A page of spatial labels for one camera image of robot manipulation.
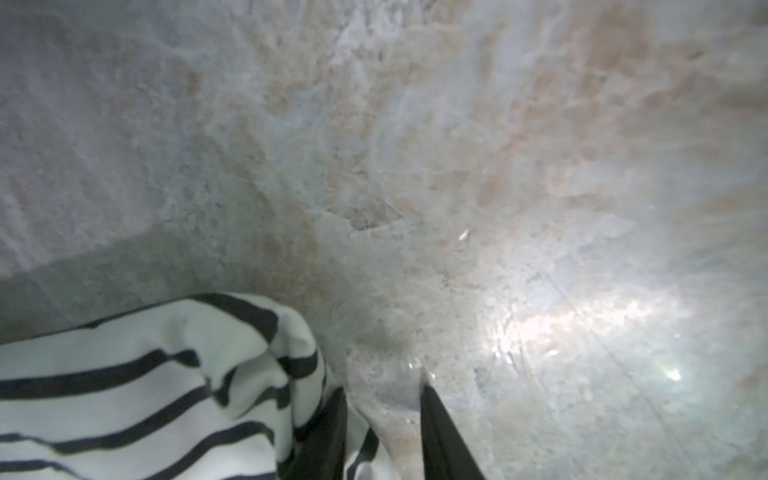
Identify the black white striped tank top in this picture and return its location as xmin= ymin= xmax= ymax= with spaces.
xmin=0 ymin=292 xmax=402 ymax=480

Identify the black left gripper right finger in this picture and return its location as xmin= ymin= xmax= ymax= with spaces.
xmin=420 ymin=383 xmax=485 ymax=480

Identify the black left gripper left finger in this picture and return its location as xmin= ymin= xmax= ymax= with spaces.
xmin=286 ymin=388 xmax=348 ymax=480

